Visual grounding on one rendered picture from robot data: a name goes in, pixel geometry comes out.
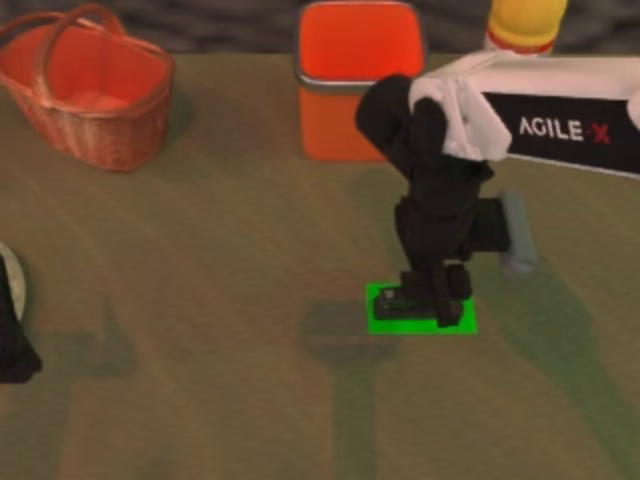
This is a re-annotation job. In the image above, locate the yellow bottle white red band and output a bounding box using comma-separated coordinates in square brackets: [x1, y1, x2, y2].
[482, 0, 570, 60]

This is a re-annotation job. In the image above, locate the green square block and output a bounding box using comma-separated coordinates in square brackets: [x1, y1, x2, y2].
[365, 281, 480, 337]

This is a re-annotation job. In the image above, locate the orange woven basket with handles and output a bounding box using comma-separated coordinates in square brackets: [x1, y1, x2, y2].
[0, 3, 176, 174]

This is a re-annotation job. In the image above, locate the orange square bin grey rim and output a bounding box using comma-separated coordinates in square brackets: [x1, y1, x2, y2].
[293, 0, 427, 163]

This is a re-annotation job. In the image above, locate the black wrist camera grey face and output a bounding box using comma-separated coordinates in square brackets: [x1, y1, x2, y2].
[472, 188, 540, 277]

